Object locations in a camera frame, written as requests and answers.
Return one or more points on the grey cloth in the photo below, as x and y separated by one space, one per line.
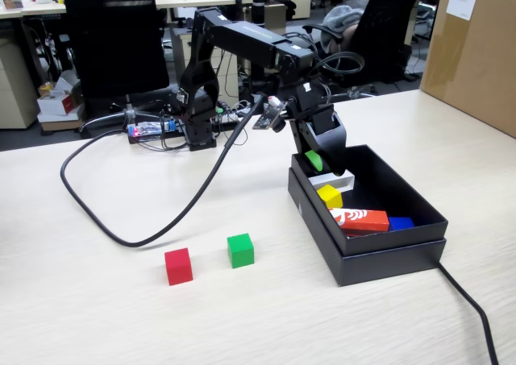
342 16

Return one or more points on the orange printed carton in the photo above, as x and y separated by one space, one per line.
364 222

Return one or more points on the white red open carton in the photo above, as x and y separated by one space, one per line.
56 103

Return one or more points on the green cube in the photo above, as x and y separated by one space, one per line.
240 252

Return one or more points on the white rectangular block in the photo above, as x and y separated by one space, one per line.
324 179

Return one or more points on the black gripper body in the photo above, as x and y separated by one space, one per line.
310 107

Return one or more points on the controller board with red LED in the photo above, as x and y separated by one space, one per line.
135 131

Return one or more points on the black open box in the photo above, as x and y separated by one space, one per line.
383 268

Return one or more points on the beige low cabinet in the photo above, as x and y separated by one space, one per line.
14 91

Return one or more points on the black vertical pole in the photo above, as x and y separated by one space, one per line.
258 2

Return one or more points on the large cardboard box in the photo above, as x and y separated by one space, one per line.
471 59

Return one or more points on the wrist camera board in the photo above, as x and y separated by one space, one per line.
268 117

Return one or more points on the black chrome-armed office chair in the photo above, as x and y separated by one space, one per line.
383 38

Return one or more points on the black mesh office chair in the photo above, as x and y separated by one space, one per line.
113 38

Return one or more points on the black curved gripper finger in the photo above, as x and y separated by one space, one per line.
334 147

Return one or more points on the red cube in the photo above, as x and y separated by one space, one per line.
178 268

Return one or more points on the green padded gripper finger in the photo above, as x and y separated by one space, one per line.
313 159

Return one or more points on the white power strip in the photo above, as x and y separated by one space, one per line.
230 117

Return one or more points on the beige narrow cabinet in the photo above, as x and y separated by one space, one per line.
276 16

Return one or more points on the blue cube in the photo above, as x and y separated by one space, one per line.
401 223

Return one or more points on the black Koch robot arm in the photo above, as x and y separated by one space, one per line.
250 38

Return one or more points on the yellow cube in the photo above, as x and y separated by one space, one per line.
329 196

